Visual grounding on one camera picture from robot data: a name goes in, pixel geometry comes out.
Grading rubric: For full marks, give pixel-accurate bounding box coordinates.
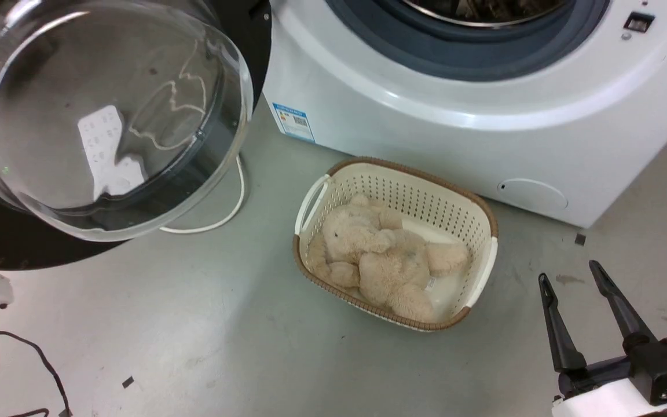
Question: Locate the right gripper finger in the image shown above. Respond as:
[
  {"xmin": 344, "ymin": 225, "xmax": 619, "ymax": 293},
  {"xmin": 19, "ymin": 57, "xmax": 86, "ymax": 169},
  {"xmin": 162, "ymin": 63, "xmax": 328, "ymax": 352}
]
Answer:
[
  {"xmin": 538, "ymin": 273, "xmax": 588, "ymax": 374},
  {"xmin": 589, "ymin": 259, "xmax": 657, "ymax": 343}
]

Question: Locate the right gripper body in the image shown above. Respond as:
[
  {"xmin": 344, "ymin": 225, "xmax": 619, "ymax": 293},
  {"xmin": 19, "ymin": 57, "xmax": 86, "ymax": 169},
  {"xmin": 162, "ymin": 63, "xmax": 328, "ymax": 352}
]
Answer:
[{"xmin": 552, "ymin": 332, "xmax": 667, "ymax": 417}]

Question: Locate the glass washing machine door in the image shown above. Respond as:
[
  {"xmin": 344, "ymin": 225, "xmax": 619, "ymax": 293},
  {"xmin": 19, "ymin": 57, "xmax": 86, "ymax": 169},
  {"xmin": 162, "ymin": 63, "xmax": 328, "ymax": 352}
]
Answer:
[{"xmin": 0, "ymin": 0, "xmax": 272, "ymax": 271}]

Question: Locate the white front-load washing machine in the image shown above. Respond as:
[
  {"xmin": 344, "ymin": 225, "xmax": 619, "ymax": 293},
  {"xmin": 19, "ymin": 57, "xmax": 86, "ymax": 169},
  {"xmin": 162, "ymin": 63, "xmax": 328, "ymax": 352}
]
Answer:
[{"xmin": 262, "ymin": 0, "xmax": 667, "ymax": 228}]

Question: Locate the grey rubber door seal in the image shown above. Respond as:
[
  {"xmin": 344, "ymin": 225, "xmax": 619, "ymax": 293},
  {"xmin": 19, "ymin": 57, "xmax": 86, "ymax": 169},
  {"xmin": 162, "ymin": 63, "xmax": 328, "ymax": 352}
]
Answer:
[{"xmin": 325, "ymin": 0, "xmax": 611, "ymax": 82}]

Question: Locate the black door latch socket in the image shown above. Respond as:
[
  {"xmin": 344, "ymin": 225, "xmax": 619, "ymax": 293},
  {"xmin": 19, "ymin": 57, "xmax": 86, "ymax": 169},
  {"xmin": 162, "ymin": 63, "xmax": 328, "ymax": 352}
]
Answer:
[{"xmin": 624, "ymin": 11, "xmax": 656, "ymax": 34}]

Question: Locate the steel washing drum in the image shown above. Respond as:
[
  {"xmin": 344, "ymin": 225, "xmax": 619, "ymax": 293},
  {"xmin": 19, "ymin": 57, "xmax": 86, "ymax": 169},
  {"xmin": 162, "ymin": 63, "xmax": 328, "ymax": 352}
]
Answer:
[{"xmin": 400, "ymin": 0, "xmax": 571, "ymax": 28}]

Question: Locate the round filter cover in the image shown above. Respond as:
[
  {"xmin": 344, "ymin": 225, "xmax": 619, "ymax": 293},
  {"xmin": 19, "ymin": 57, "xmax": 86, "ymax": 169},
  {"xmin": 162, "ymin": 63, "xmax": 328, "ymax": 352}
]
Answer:
[{"xmin": 497, "ymin": 178, "xmax": 569, "ymax": 213}]

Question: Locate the beige teddy bear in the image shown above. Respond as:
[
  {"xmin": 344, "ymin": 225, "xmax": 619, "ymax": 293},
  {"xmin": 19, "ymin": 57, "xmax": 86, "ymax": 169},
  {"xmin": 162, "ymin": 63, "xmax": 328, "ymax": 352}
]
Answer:
[{"xmin": 306, "ymin": 193, "xmax": 470, "ymax": 323}]

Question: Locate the white plastic laundry basket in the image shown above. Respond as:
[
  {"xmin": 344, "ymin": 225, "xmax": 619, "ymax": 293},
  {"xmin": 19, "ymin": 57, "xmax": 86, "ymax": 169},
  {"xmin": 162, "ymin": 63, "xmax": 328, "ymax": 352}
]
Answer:
[{"xmin": 292, "ymin": 156, "xmax": 499, "ymax": 332}]

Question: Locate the blue energy label sticker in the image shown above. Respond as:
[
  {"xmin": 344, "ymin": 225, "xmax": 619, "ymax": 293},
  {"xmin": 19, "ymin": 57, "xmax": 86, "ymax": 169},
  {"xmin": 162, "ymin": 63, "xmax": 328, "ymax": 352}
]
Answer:
[{"xmin": 272, "ymin": 103, "xmax": 316, "ymax": 144}]

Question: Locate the white power strip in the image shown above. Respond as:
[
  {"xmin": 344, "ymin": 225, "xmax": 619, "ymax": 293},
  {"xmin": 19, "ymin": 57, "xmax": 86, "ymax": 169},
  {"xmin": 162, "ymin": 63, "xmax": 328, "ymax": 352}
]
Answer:
[{"xmin": 77, "ymin": 105, "xmax": 148, "ymax": 201}]

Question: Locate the white power cable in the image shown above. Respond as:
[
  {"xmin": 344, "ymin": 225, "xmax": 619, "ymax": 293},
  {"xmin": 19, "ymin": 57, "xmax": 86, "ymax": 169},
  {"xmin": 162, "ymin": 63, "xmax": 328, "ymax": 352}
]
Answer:
[{"xmin": 160, "ymin": 155, "xmax": 247, "ymax": 235}]

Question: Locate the thin black cable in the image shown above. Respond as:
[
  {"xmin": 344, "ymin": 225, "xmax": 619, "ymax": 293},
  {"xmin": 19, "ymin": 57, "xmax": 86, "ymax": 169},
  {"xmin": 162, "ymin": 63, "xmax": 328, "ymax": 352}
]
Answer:
[{"xmin": 0, "ymin": 331, "xmax": 74, "ymax": 417}]

